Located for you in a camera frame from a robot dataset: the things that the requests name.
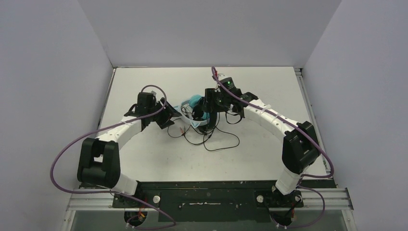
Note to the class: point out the black over-ear headset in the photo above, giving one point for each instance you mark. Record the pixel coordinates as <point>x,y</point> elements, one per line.
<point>205,117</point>

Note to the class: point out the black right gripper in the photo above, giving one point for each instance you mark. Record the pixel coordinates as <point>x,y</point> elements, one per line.
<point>210,104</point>

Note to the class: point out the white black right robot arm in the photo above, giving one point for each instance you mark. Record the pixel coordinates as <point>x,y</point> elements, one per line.
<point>299,140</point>

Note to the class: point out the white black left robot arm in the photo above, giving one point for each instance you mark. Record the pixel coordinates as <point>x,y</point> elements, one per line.
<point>99,162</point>

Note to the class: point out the black cable pink green plugs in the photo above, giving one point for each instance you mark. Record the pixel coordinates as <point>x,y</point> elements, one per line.
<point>215,140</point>

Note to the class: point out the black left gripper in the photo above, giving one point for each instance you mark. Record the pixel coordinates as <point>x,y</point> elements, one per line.
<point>164,122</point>

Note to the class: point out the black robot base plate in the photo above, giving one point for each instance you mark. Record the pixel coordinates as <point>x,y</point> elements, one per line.
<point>220,201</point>

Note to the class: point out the teal cat ear headphones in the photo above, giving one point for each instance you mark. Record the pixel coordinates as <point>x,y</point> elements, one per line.
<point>185,108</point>

